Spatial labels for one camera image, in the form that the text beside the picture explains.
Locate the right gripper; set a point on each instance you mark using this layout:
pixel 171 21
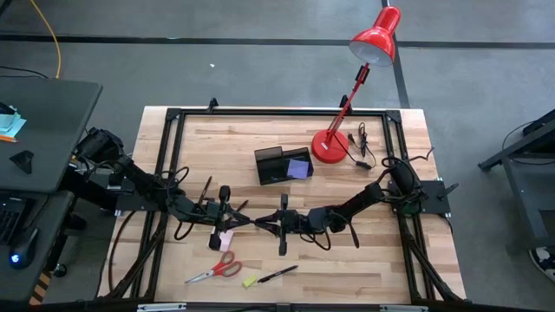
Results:
pixel 299 222

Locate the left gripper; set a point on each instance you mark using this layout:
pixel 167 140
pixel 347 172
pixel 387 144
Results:
pixel 217 216

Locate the pink sticky note pad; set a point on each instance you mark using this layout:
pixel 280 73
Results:
pixel 227 241

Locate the black mesh desk organizer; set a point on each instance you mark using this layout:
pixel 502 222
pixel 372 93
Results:
pixel 271 171

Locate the purple sticky note pad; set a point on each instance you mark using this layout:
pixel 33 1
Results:
pixel 298 169

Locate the small yellow eraser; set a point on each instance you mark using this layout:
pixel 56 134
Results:
pixel 249 281

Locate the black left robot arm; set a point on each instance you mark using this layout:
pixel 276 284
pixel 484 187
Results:
pixel 139 175

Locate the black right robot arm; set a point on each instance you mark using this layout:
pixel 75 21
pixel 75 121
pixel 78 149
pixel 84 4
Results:
pixel 360 197

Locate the red desk lamp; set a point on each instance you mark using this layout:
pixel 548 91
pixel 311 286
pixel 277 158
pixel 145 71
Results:
pixel 329 149

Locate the black caster wheel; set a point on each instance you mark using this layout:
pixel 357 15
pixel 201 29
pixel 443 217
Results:
pixel 59 271

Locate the black keyboard tray desk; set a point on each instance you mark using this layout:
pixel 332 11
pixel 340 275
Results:
pixel 47 242

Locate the black side desk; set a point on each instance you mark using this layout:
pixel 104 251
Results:
pixel 56 130

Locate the yellow black hazard tape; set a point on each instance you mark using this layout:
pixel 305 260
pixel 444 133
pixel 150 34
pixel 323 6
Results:
pixel 41 286

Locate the black computer mouse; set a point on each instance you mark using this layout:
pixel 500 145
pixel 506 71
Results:
pixel 24 249

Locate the black triangular stand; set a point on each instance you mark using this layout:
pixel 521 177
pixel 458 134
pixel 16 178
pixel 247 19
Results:
pixel 24 161

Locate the black keyboard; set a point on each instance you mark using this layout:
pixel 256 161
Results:
pixel 8 221

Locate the orange pencil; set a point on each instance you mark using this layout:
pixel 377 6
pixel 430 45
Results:
pixel 8 138

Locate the pale blue paper stack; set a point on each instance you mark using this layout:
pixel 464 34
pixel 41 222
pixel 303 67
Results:
pixel 11 123

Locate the dark metal cart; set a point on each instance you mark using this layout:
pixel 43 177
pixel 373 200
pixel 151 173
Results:
pixel 522 195

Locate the person's shoe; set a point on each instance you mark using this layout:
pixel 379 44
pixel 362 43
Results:
pixel 544 260

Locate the black aluminium table frame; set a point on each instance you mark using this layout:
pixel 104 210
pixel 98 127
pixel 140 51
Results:
pixel 260 112

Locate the silver mounting bracket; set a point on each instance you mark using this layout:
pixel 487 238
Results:
pixel 160 307
pixel 403 308

